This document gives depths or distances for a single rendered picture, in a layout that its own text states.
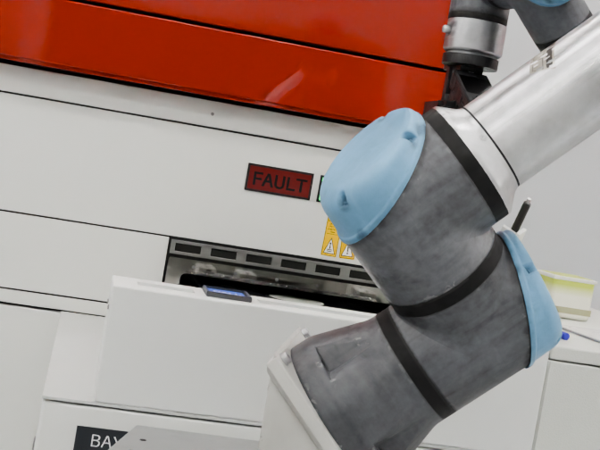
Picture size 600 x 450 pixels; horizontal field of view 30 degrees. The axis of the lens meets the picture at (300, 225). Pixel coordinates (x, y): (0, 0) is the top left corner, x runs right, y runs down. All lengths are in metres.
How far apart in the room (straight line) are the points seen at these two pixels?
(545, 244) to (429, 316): 2.74
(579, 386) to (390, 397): 0.51
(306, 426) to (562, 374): 0.54
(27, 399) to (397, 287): 1.12
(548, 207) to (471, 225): 2.75
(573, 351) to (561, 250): 2.29
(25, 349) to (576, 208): 2.22
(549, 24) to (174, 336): 0.57
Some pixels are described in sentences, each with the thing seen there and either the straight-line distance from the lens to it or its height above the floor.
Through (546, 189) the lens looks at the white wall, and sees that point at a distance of 3.71.
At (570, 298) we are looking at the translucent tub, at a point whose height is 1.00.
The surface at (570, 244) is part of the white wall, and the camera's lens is 3.76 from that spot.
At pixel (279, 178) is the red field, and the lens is 1.96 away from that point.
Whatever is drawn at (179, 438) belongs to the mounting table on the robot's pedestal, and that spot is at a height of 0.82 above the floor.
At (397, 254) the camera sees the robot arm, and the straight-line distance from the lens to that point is 0.96.
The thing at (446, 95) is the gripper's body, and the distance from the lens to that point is 1.47.
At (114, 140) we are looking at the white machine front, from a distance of 1.94.
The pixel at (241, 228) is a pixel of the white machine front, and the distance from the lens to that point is 1.96.
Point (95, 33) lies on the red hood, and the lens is 1.90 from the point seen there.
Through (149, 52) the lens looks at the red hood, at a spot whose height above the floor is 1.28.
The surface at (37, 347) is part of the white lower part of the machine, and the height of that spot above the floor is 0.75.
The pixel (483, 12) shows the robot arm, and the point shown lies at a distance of 1.43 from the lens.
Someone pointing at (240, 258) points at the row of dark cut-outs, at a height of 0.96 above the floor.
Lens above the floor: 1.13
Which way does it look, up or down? 3 degrees down
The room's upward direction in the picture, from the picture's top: 10 degrees clockwise
